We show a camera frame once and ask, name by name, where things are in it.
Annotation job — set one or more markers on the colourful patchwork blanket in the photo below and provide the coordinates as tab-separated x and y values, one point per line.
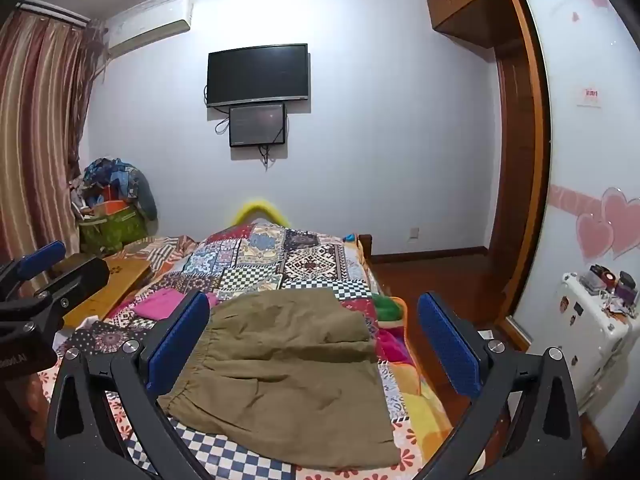
280	265

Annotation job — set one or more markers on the yellow curved cushion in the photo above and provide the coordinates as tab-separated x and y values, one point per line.
260	208

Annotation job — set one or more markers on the white red door label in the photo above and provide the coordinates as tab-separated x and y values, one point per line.
590	96

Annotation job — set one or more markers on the small black wall monitor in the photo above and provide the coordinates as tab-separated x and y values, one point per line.
257	125

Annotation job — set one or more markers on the striped red curtain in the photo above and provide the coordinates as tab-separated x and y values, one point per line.
35	125

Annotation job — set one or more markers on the white hard suitcase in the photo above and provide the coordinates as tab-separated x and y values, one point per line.
590	340

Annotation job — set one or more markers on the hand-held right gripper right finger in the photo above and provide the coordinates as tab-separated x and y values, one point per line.
450	350

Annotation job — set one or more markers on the green fabric bag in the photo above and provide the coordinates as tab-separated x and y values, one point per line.
110	230

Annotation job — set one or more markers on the wooden overhead cabinet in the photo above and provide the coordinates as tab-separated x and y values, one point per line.
465	5

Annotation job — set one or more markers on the white air conditioner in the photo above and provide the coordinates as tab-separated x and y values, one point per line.
150	25

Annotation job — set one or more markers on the olive brown pants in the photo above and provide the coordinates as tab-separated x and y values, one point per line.
280	370

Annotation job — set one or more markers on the black wall television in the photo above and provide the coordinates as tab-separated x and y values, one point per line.
257	74

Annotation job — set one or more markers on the green orange fleece blanket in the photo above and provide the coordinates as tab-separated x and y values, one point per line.
390	310

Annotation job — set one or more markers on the small blue object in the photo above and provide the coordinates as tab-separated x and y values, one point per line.
351	237

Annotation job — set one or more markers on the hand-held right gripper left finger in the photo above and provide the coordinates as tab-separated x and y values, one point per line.
182	335

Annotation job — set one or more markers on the pink cloth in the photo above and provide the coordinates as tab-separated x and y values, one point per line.
157	302

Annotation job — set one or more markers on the orange white striped quilt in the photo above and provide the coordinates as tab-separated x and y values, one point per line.
165	255

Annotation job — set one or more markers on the wooden bed footboard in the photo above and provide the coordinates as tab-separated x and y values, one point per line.
366	250

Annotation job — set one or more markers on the small wooden folding table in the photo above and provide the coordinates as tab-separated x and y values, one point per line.
117	272

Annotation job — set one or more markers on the cluster of small jars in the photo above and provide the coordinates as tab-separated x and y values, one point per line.
612	282

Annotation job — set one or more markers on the pile of clothes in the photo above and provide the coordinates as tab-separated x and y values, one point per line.
117	180

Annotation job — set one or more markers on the white paper sheet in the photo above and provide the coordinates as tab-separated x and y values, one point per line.
486	334

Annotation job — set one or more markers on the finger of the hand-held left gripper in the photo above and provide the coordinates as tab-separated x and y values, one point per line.
82	272
42	256

